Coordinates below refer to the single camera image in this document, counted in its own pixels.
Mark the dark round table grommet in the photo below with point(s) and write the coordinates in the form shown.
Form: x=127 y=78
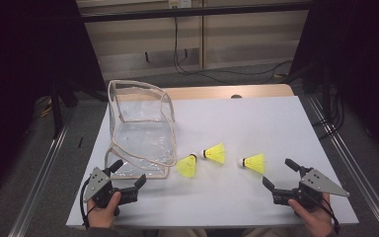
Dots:
x=236 y=96

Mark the wooden table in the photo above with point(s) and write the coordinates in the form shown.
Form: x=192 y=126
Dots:
x=260 y=90

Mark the white table cover sheet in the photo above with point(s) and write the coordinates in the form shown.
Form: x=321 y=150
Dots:
x=210 y=125

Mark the small black wall bracket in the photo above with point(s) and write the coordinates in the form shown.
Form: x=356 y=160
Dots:
x=186 y=53
x=147 y=57

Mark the small black floor object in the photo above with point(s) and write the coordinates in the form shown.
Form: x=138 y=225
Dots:
x=80 y=142

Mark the metal floor rail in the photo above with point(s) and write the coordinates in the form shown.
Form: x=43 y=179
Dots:
x=352 y=158
x=42 y=171

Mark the black horizontal bar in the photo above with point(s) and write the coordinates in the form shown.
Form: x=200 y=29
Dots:
x=194 y=12

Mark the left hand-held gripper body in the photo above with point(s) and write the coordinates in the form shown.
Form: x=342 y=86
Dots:
x=100 y=187

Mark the yellow shuttlecock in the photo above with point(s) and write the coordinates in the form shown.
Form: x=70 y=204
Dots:
x=256 y=163
x=216 y=153
x=187 y=166

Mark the person's right hand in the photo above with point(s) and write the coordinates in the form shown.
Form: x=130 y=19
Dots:
x=317 y=220

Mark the clear plastic bag beige trim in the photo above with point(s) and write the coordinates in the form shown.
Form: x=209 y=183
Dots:
x=144 y=138

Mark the person's right leg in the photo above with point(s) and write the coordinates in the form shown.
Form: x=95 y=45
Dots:
x=269 y=233

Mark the person's left hand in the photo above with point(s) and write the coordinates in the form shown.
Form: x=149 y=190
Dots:
x=102 y=217

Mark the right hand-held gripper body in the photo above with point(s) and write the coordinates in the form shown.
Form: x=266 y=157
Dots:
x=312 y=184

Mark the dark curtain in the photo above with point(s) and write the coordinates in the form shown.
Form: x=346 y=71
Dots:
x=19 y=65
x=368 y=65

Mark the black metal stand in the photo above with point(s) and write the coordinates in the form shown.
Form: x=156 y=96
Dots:
x=56 y=108

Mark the white wall socket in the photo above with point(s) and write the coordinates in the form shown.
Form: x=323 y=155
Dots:
x=179 y=3

